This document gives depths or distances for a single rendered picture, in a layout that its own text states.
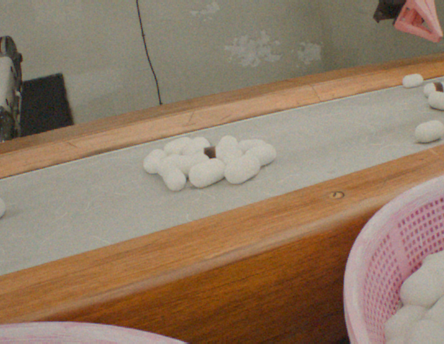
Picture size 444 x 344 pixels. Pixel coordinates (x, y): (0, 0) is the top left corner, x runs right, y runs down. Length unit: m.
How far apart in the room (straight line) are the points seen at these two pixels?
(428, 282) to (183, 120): 0.42
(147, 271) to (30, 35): 2.25
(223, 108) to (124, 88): 1.91
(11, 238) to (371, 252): 0.27
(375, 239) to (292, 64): 2.68
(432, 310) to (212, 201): 0.20
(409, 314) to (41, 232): 0.27
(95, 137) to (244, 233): 0.36
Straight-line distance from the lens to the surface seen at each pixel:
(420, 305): 0.23
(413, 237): 0.26
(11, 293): 0.24
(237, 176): 0.36
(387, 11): 0.77
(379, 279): 0.22
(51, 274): 0.24
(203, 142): 0.45
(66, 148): 0.56
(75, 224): 0.36
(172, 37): 2.55
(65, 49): 2.44
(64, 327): 0.19
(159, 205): 0.36
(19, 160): 0.57
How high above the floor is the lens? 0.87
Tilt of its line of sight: 19 degrees down
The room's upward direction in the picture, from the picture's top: 8 degrees counter-clockwise
